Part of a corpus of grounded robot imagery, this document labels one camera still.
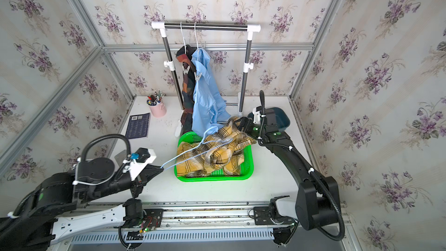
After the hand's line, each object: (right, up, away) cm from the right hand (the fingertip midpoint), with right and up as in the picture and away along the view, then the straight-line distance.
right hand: (243, 125), depth 83 cm
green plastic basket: (-13, -25, +3) cm, 29 cm away
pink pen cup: (-50, +10, +19) cm, 54 cm away
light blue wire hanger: (-35, -17, -4) cm, 39 cm away
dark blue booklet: (-62, -2, +21) cm, 66 cm away
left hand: (-29, -12, -27) cm, 41 cm away
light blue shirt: (-16, +9, -2) cm, 19 cm away
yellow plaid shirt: (-12, -11, -6) cm, 18 cm away
